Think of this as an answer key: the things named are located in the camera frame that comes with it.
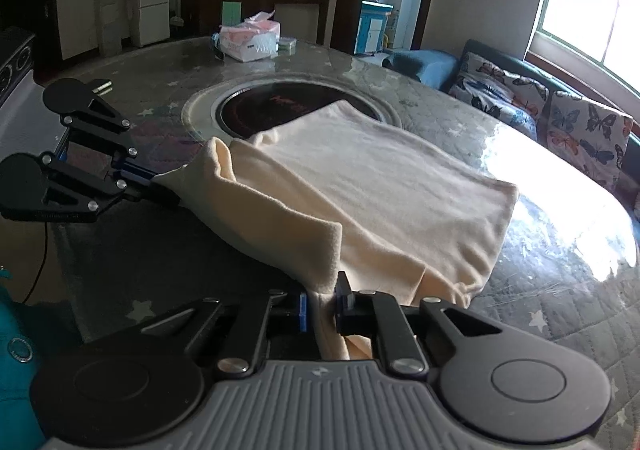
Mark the cream knit garment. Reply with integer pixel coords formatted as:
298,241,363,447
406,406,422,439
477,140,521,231
157,101,518,360

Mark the round black induction cooktop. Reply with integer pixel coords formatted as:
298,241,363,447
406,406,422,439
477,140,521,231
214,81,382,139

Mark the pink tissue pack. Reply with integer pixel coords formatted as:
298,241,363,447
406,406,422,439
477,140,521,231
218,12,281,63

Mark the teal jacket sleeve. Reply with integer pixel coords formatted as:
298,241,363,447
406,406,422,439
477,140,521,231
0,287,46,450

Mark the blue corner sofa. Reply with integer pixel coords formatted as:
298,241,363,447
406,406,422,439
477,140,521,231
383,40,639,213

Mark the flat butterfly print pillow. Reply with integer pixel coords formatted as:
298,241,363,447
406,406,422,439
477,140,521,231
448,52,549,141

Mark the upright butterfly print pillow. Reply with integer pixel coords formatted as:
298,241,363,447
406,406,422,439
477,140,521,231
546,91,634,192

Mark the light blue small cabinet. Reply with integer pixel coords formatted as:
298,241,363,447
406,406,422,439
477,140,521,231
354,1,393,55

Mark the large window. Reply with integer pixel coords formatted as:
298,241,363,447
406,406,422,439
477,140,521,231
538,0,639,93

